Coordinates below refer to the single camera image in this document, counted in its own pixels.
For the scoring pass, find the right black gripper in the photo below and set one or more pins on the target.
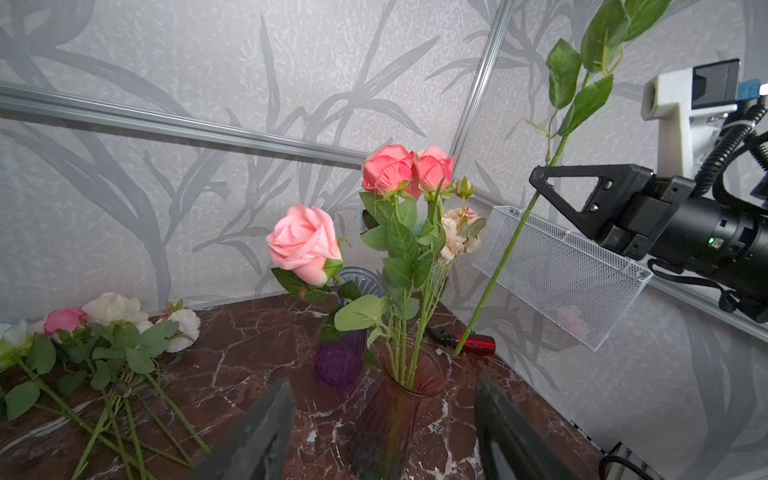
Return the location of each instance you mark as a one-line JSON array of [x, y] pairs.
[[690, 228]]

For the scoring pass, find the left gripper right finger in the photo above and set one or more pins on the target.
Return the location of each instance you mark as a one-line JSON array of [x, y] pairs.
[[509, 447]]

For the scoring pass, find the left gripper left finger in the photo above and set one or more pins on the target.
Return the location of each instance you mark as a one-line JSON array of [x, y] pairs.
[[257, 448]]

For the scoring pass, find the dark red glass vase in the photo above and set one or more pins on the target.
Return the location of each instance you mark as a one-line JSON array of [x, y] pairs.
[[380, 444]]

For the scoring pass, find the purple glass vase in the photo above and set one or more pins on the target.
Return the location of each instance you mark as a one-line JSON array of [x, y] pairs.
[[339, 355]]

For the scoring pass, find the white blue artificial rose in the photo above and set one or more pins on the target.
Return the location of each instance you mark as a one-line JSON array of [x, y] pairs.
[[557, 62]]

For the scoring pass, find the peach cream artificial flower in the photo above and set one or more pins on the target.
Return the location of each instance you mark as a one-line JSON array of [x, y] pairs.
[[470, 226]]

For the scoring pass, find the red pink artificial rose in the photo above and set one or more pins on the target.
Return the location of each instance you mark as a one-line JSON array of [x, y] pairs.
[[433, 175]]

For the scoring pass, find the light pink artificial rose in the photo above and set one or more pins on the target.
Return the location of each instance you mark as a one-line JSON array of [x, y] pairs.
[[308, 259]]

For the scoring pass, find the white artificial rose bunch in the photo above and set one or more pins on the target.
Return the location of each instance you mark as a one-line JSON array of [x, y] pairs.
[[92, 361]]

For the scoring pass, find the red handled pruning shears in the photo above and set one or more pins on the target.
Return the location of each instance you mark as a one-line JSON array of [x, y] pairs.
[[475, 344]]

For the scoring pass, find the white wire mesh basket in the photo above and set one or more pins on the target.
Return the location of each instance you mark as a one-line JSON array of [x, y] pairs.
[[579, 286]]

